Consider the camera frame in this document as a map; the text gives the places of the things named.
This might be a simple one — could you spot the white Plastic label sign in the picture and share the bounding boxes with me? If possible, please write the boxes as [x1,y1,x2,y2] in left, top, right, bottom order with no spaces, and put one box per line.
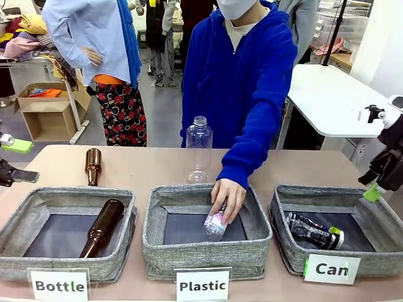
[173,267,233,302]

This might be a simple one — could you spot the white table with leg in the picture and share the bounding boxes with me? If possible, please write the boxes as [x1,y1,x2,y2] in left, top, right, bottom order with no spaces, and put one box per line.
[0,55,91,146]

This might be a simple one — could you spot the crushed clear plastic bottle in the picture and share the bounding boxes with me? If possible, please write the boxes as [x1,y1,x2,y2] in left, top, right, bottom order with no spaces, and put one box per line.
[202,196,231,242]

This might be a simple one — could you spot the long brown glass bottle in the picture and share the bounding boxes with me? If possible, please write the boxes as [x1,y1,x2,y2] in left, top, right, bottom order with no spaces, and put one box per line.
[79,198,126,259]

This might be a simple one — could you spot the person in blue hoodie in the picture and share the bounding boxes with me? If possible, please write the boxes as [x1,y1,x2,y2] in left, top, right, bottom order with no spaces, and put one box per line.
[179,0,298,191]

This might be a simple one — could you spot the crushed black silver can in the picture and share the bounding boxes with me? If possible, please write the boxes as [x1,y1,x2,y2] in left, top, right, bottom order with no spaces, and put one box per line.
[284,211,346,252]

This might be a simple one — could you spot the grey fabric basket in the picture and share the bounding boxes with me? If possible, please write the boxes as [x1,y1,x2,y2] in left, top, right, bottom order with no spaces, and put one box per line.
[268,184,403,279]
[0,186,139,283]
[142,183,273,282]

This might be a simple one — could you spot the white Can label sign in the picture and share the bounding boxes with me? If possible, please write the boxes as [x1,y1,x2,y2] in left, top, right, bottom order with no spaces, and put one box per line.
[302,253,362,286]

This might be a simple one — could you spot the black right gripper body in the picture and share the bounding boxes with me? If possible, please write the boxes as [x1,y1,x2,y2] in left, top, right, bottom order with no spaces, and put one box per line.
[366,124,403,193]

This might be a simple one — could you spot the orange cloth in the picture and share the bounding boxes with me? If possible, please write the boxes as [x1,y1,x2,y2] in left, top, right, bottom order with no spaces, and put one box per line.
[27,87,63,99]

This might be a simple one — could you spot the light blue shirt mannequin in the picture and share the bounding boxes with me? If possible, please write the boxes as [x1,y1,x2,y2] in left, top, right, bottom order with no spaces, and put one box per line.
[41,0,135,88]

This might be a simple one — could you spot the blue-sleeved left forearm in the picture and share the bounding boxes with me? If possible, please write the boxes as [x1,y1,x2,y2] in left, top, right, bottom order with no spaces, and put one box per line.
[216,116,272,191]

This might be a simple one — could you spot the short brown glass bottle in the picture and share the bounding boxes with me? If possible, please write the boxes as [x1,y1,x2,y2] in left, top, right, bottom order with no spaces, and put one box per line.
[84,147,104,187]

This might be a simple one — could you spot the clear plastic storage bins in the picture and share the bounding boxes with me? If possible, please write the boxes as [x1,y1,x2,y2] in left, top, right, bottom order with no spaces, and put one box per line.
[315,2,370,44]

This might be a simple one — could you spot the tall clear plastic bottle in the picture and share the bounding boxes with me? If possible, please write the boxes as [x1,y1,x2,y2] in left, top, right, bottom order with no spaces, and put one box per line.
[185,115,214,184]

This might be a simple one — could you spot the black red floral skirt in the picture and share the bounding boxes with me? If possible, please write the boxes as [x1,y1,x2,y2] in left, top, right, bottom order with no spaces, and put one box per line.
[94,81,148,148]

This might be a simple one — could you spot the white rounded table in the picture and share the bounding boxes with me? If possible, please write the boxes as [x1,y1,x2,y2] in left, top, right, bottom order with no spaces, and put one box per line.
[276,64,393,151]

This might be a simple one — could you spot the white Bottle label sign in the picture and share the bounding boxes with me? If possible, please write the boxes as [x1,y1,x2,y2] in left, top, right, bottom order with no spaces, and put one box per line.
[26,267,92,301]

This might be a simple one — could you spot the pile of colourful clothes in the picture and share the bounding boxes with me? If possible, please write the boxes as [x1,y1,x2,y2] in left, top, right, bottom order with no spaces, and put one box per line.
[0,13,59,61]

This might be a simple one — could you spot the person's left hand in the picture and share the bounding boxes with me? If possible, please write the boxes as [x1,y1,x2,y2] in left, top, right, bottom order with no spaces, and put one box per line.
[210,178,248,225]

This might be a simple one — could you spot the black stand pole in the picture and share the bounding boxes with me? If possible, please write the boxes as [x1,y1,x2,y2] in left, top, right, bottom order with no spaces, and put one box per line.
[321,0,348,67]

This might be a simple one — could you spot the brown cardboard box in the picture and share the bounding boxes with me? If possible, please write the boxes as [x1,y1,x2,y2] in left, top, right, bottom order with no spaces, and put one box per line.
[13,82,93,143]

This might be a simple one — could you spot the white face mask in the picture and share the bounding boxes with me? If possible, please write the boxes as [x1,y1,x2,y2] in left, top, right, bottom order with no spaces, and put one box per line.
[216,0,259,21]

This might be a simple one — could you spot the blue hanging scarf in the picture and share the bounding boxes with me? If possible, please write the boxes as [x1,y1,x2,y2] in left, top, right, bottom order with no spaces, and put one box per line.
[116,0,144,90]

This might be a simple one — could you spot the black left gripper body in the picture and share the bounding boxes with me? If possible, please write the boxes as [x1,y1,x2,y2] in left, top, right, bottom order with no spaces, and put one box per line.
[0,158,16,188]

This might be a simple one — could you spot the grey jacket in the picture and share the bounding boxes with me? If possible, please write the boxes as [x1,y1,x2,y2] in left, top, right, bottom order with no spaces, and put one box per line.
[278,0,319,67]

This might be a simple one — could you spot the pink cloth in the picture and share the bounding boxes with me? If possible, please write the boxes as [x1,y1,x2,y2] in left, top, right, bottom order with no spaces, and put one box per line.
[315,37,351,57]

